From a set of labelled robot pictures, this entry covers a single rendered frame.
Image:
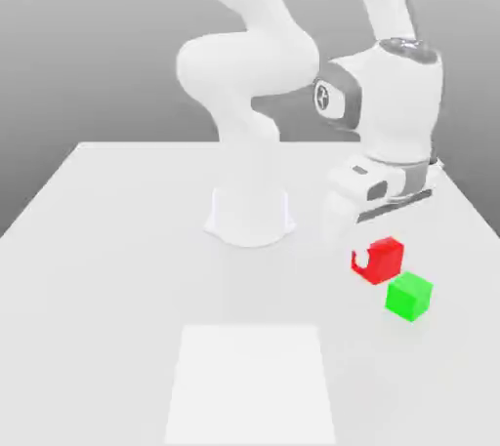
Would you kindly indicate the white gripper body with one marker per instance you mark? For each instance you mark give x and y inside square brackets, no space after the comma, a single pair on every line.
[338,215]

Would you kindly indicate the small red cube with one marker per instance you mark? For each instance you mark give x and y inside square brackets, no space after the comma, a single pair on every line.
[384,260]

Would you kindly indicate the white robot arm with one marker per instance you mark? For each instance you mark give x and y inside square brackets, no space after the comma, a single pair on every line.
[250,75]

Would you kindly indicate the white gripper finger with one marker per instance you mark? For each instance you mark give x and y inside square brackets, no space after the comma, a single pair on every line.
[360,259]

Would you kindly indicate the small green cube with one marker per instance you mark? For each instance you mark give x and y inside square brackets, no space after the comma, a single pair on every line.
[408,295]

